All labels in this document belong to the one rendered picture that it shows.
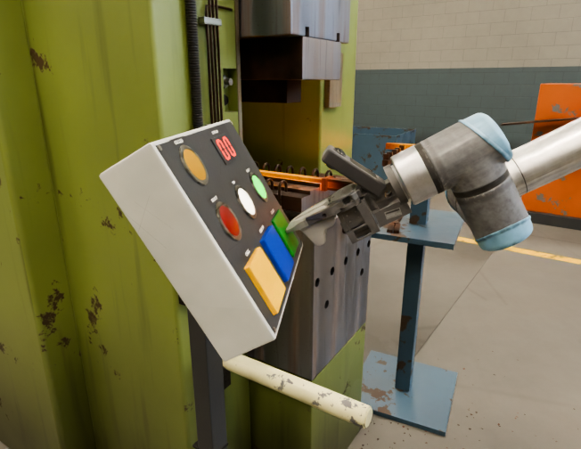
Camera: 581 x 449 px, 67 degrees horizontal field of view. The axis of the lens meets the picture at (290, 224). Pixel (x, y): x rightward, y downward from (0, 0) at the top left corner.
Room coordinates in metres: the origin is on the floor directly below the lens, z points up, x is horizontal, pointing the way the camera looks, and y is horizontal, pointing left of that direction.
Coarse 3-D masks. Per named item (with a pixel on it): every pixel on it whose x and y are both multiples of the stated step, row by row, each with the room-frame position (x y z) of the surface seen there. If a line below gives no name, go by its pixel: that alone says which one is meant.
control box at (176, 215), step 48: (192, 144) 0.60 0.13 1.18; (240, 144) 0.80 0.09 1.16; (144, 192) 0.50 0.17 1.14; (192, 192) 0.51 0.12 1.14; (144, 240) 0.50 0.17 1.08; (192, 240) 0.49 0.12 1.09; (240, 240) 0.56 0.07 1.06; (192, 288) 0.49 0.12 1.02; (240, 288) 0.48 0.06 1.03; (288, 288) 0.61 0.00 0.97; (240, 336) 0.48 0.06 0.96
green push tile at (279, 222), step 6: (276, 216) 0.74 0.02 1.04; (282, 216) 0.78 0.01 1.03; (276, 222) 0.73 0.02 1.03; (282, 222) 0.76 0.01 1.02; (276, 228) 0.71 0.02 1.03; (282, 228) 0.74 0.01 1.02; (282, 234) 0.72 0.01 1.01; (288, 234) 0.75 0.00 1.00; (294, 234) 0.78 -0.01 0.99; (282, 240) 0.71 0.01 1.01; (288, 240) 0.73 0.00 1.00; (294, 240) 0.76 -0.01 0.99; (288, 246) 0.71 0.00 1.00; (294, 246) 0.74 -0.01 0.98; (294, 252) 0.72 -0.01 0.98
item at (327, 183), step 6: (264, 174) 1.30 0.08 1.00; (270, 174) 1.29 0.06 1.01; (276, 174) 1.27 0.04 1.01; (282, 174) 1.27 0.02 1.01; (288, 174) 1.27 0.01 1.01; (294, 174) 1.27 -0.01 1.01; (306, 180) 1.22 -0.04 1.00; (312, 180) 1.21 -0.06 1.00; (318, 180) 1.20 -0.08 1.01; (324, 180) 1.18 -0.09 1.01; (330, 180) 1.18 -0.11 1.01; (336, 180) 1.17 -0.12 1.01; (342, 180) 1.17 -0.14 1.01; (348, 180) 1.17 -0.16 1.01; (324, 186) 1.18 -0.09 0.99; (330, 186) 1.19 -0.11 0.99; (336, 186) 1.18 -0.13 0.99; (342, 186) 1.17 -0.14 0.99
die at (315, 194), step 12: (276, 180) 1.26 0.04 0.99; (288, 180) 1.24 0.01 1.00; (300, 180) 1.22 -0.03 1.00; (276, 192) 1.16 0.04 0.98; (288, 192) 1.16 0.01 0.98; (300, 192) 1.15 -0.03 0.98; (312, 192) 1.15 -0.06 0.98; (324, 192) 1.21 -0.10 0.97; (288, 204) 1.12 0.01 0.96; (300, 204) 1.10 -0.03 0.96; (312, 204) 1.15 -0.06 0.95
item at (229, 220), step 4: (220, 208) 0.55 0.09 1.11; (224, 208) 0.56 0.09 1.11; (220, 212) 0.55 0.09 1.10; (224, 212) 0.55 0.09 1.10; (228, 212) 0.57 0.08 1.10; (224, 216) 0.54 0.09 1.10; (228, 216) 0.56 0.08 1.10; (232, 216) 0.57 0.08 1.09; (224, 220) 0.54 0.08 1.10; (228, 220) 0.55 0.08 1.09; (232, 220) 0.56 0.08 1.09; (228, 224) 0.54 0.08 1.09; (232, 224) 0.55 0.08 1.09; (236, 224) 0.57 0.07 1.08; (228, 228) 0.54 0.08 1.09; (232, 228) 0.55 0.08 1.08; (236, 228) 0.56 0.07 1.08; (232, 232) 0.54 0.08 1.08; (236, 232) 0.55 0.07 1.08
